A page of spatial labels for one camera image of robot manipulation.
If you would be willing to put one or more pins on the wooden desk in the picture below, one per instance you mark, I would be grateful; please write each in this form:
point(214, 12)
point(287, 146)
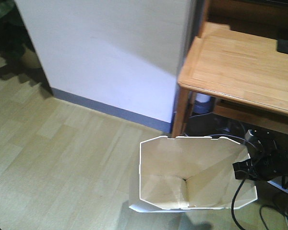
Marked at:
point(234, 57)

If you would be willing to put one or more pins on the white plastic trash bin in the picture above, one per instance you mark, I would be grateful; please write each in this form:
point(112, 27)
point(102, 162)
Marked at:
point(189, 173)

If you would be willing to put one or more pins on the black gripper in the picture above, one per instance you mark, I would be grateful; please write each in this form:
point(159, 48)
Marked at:
point(264, 168)

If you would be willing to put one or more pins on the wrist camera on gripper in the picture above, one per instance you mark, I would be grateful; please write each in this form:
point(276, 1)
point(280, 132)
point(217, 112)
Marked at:
point(264, 139)

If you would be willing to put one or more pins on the black keyboard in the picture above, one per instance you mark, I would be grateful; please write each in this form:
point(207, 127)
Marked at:
point(282, 46)

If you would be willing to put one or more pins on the green potted plant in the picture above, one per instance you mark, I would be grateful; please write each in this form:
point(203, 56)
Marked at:
point(15, 42)

